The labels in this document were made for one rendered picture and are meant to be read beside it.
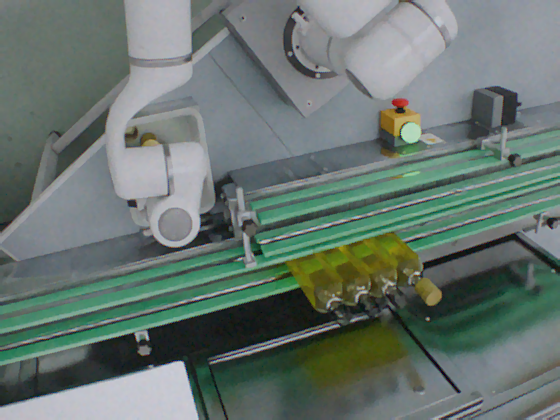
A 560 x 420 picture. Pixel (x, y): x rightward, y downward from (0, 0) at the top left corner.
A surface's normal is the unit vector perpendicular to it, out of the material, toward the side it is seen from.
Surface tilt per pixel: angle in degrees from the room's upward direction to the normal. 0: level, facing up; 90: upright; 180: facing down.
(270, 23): 4
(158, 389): 90
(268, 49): 4
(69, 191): 0
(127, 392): 90
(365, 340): 90
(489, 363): 90
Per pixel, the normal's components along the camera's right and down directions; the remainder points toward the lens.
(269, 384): -0.09, -0.87
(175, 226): 0.29, 0.19
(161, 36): 0.24, 0.49
